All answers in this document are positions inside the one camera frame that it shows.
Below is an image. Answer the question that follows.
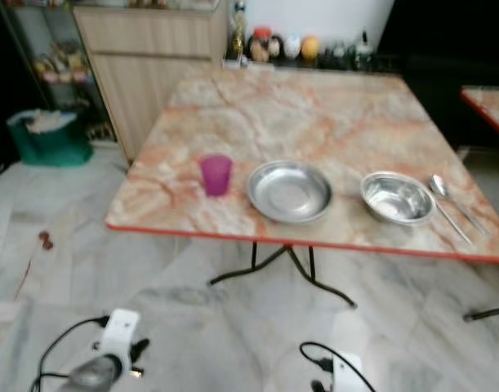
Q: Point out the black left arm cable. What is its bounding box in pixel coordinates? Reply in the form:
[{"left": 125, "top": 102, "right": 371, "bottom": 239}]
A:
[{"left": 36, "top": 316, "right": 111, "bottom": 392}]

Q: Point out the purple plastic cup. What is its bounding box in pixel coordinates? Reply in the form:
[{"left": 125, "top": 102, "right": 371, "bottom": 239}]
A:
[{"left": 199, "top": 154, "right": 234, "bottom": 198}]

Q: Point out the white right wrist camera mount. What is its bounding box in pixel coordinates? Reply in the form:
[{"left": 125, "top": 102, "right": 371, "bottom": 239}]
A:
[{"left": 330, "top": 352, "right": 365, "bottom": 392}]

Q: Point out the black television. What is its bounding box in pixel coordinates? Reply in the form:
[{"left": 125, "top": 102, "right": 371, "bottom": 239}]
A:
[{"left": 378, "top": 0, "right": 499, "bottom": 78}]

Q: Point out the shallow stainless steel plate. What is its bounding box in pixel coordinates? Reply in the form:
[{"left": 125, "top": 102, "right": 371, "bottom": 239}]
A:
[{"left": 247, "top": 160, "right": 333, "bottom": 225}]

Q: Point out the yellow egg-shaped figurine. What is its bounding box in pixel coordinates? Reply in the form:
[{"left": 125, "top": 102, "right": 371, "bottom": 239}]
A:
[{"left": 301, "top": 35, "right": 321, "bottom": 61}]

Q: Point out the deep stainless steel bowl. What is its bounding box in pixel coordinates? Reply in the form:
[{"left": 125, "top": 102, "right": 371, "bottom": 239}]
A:
[{"left": 360, "top": 171, "right": 437, "bottom": 227}]

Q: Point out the white egg-shaped figurine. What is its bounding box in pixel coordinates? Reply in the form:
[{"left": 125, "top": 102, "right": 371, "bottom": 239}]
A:
[{"left": 283, "top": 33, "right": 302, "bottom": 60}]

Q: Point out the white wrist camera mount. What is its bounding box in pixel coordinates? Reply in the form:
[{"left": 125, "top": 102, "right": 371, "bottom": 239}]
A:
[
  {"left": 101, "top": 308, "right": 143, "bottom": 361},
  {"left": 330, "top": 352, "right": 365, "bottom": 392}
]

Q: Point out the light wooden cabinet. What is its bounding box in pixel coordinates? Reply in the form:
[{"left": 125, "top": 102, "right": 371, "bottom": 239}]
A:
[{"left": 74, "top": 3, "right": 230, "bottom": 161}]

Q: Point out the stainless steel spoon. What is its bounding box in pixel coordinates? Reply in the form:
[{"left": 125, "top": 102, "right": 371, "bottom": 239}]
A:
[{"left": 429, "top": 175, "right": 492, "bottom": 238}]

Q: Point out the red-lidded glass jar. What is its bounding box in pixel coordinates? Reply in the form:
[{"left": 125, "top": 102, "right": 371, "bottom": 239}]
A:
[{"left": 249, "top": 27, "right": 274, "bottom": 63}]

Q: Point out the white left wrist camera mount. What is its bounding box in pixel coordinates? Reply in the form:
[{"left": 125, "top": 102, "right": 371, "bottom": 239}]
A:
[{"left": 101, "top": 308, "right": 143, "bottom": 361}]

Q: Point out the green bag with papers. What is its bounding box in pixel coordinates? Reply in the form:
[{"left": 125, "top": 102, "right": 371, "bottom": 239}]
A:
[{"left": 7, "top": 109, "right": 93, "bottom": 167}]

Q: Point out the glass shelf with figurines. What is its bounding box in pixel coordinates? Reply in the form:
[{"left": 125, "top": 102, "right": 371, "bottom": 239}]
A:
[{"left": 0, "top": 0, "right": 115, "bottom": 141}]

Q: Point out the stainless steel fork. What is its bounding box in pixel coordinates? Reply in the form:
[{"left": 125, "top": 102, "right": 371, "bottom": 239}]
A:
[{"left": 437, "top": 199, "right": 476, "bottom": 247}]

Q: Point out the gold trophy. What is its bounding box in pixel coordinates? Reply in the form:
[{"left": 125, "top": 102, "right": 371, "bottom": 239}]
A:
[{"left": 228, "top": 0, "right": 247, "bottom": 59}]

